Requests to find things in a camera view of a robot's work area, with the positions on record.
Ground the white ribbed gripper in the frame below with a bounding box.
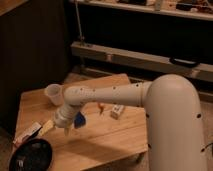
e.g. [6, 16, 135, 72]
[38, 105, 80, 136]

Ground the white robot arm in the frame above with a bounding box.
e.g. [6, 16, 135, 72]
[49, 74, 208, 171]

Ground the black ceramic bowl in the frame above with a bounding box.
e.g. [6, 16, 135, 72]
[9, 139, 53, 171]

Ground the white and black box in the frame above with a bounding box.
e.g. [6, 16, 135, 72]
[13, 122, 42, 146]

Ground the blue plastic scoop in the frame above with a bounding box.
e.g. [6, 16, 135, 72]
[74, 112, 86, 129]

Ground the translucent plastic cup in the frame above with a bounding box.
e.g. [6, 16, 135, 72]
[44, 84, 63, 106]

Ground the wooden low table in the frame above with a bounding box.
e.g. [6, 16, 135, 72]
[15, 74, 148, 171]

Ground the orange marker pen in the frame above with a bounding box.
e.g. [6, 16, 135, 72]
[97, 103, 105, 115]

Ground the white glue tube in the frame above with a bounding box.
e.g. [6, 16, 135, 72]
[110, 105, 125, 120]

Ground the grey metal shelf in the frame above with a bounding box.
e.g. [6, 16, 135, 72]
[68, 0, 213, 46]

